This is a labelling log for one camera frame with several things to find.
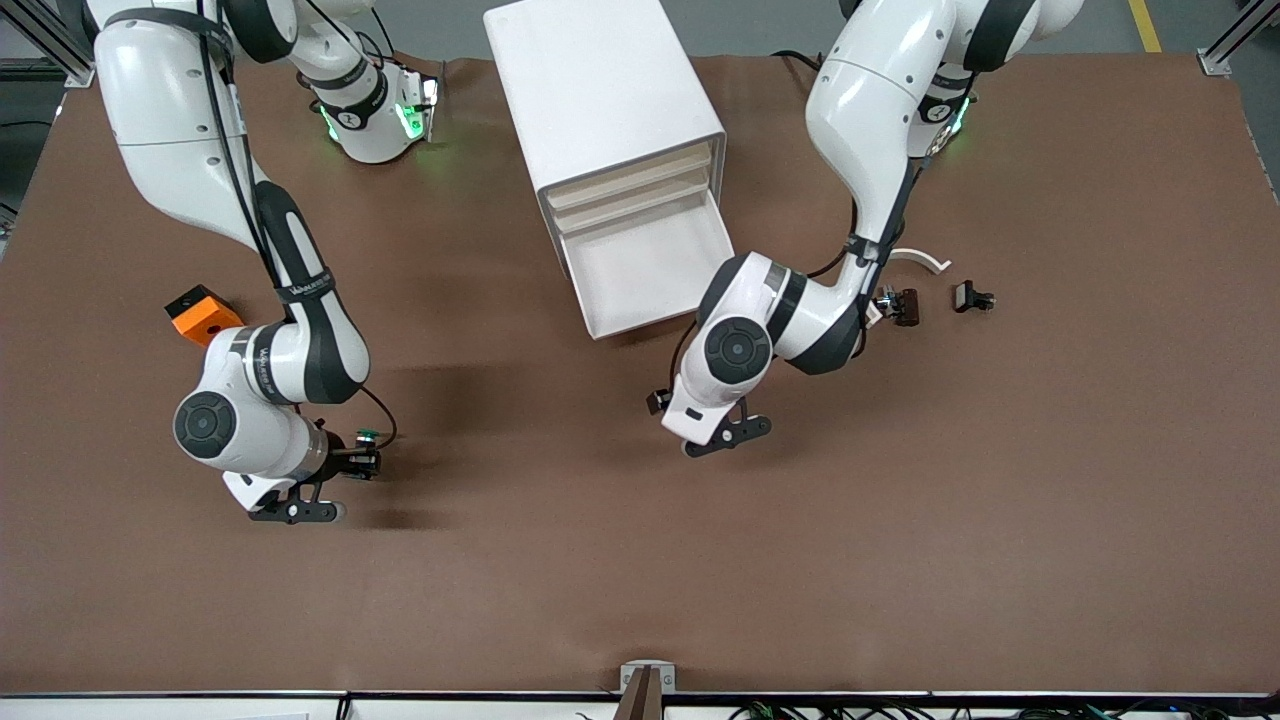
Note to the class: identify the white curved plastic clip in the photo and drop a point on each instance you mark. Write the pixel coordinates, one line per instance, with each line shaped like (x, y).
(925, 258)

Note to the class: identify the aluminium frame post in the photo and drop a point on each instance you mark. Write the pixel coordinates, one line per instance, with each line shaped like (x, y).
(1215, 62)
(75, 72)

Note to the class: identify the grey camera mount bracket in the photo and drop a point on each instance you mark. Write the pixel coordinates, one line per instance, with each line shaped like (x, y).
(648, 690)

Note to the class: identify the white drawer cabinet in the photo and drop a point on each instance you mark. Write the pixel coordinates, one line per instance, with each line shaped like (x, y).
(590, 90)

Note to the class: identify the orange black button box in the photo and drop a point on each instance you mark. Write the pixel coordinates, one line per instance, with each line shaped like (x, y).
(195, 318)

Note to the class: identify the green push button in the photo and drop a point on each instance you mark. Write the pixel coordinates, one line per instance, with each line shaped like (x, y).
(367, 435)

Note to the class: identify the brown table cover sheet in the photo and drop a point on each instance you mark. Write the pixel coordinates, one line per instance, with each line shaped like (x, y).
(640, 550)

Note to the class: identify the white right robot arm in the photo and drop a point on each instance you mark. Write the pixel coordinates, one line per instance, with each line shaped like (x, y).
(160, 100)

